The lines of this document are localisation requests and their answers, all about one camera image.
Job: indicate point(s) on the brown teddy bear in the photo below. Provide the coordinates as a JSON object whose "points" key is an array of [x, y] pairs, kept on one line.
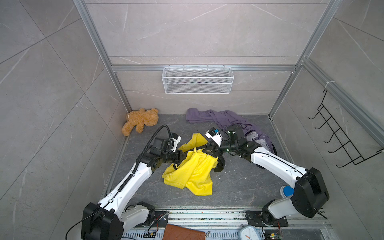
{"points": [[138, 119]]}

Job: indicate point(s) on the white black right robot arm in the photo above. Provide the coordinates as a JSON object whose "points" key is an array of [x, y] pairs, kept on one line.
{"points": [[310, 191]]}

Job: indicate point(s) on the black wire hook rack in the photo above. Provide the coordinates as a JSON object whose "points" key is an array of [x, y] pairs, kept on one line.
{"points": [[344, 143]]}

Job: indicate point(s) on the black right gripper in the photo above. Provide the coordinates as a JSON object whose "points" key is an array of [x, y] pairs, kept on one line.
{"points": [[214, 147]]}

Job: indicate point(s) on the purple jacket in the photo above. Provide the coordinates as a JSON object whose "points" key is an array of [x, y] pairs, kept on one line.
{"points": [[225, 119]]}

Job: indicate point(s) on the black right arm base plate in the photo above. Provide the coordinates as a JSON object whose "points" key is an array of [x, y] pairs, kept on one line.
{"points": [[257, 219]]}

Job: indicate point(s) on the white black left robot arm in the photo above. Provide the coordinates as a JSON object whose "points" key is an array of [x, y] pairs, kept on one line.
{"points": [[109, 219]]}

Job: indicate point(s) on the yellow trousers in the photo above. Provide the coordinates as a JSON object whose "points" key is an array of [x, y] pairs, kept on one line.
{"points": [[194, 171]]}

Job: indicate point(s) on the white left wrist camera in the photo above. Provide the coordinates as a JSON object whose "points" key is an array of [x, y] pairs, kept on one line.
{"points": [[174, 141]]}

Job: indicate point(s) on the brown leather wallet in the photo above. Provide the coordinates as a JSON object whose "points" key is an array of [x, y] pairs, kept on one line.
{"points": [[173, 232]]}

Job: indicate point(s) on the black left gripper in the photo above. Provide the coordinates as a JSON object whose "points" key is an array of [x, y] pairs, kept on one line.
{"points": [[177, 158]]}

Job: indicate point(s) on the white wire mesh basket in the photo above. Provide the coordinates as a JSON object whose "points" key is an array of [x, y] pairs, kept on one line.
{"points": [[197, 80]]}

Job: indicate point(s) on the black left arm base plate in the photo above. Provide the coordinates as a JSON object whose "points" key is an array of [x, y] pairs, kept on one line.
{"points": [[156, 219]]}

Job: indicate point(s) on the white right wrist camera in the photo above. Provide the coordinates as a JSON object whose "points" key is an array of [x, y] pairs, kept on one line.
{"points": [[214, 136]]}

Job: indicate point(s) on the white clock at bottom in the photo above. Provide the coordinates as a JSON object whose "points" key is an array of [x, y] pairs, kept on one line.
{"points": [[249, 233]]}

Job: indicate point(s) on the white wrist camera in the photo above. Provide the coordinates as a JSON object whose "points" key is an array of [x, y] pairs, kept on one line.
{"points": [[174, 141], [214, 136]]}

